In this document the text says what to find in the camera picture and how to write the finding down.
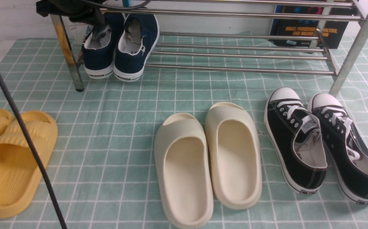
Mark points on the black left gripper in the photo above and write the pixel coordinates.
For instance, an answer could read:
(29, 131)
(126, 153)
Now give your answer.
(75, 10)

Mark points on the navy slip-on shoe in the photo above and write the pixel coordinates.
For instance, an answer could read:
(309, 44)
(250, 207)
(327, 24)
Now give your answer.
(99, 45)
(136, 43)

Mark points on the metal shoe rack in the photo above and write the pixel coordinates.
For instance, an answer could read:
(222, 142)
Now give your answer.
(192, 21)

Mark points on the teal pole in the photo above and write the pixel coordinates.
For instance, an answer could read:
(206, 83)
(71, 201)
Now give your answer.
(126, 3)

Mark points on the green checked cloth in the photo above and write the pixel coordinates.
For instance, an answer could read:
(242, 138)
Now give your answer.
(103, 169)

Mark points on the left cream slipper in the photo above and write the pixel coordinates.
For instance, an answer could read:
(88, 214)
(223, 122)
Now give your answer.
(182, 166)

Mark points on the cream slipper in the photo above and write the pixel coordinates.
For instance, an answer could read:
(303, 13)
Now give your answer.
(235, 155)
(182, 166)

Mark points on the right yellow slipper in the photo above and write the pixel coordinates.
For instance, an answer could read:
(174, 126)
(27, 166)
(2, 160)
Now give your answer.
(19, 172)

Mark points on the right cream slipper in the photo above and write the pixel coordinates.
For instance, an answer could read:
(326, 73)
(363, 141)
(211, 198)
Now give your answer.
(235, 155)

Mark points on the dark image processing book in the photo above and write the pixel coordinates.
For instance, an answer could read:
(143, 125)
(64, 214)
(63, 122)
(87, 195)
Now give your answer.
(332, 32)

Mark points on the left black canvas sneaker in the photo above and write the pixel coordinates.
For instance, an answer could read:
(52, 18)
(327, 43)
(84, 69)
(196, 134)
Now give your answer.
(296, 136)

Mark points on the black canvas sneaker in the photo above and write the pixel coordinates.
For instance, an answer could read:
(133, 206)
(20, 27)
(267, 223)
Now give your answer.
(343, 142)
(296, 136)

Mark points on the right black canvas sneaker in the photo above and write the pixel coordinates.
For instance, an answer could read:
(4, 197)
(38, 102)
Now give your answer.
(343, 142)

